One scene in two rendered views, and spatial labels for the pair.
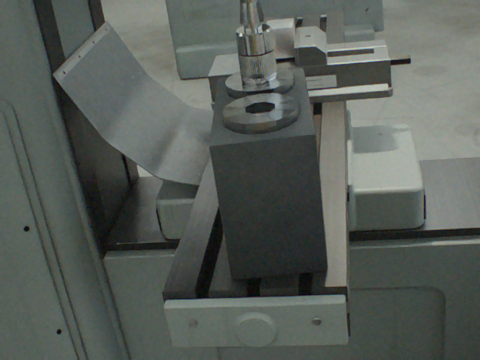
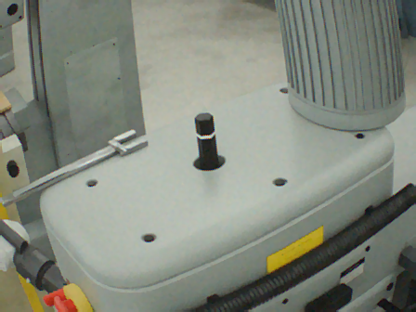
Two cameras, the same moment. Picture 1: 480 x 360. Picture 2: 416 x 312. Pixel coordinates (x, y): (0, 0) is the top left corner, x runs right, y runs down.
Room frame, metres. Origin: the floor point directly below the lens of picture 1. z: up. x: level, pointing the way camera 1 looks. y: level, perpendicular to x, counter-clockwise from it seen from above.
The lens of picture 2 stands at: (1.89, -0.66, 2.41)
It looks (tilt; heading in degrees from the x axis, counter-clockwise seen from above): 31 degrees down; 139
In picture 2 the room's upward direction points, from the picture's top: 7 degrees counter-clockwise
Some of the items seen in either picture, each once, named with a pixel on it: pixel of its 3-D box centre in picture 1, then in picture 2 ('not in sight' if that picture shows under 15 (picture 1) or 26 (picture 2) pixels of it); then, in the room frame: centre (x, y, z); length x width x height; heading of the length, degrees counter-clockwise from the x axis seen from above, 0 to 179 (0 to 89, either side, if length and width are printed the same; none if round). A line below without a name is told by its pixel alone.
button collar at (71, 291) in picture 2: not in sight; (79, 303); (1.19, -0.32, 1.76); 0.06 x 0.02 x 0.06; 169
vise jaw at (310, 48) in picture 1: (311, 45); not in sight; (1.31, -0.16, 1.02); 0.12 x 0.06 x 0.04; 171
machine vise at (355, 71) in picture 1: (299, 63); not in sight; (1.31, -0.14, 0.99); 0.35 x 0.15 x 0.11; 81
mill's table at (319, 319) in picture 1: (288, 117); not in sight; (1.27, -0.10, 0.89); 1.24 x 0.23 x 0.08; 169
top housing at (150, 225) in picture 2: not in sight; (226, 213); (1.23, -0.08, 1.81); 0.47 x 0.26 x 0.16; 79
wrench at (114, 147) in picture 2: not in sight; (65, 172); (1.10, -0.23, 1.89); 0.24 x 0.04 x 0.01; 80
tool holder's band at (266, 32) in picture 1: (253, 32); not in sight; (0.86, -0.04, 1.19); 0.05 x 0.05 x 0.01
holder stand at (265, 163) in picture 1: (269, 163); not in sight; (0.81, -0.03, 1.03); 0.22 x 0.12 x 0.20; 176
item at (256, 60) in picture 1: (256, 56); not in sight; (0.86, -0.04, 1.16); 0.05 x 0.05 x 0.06
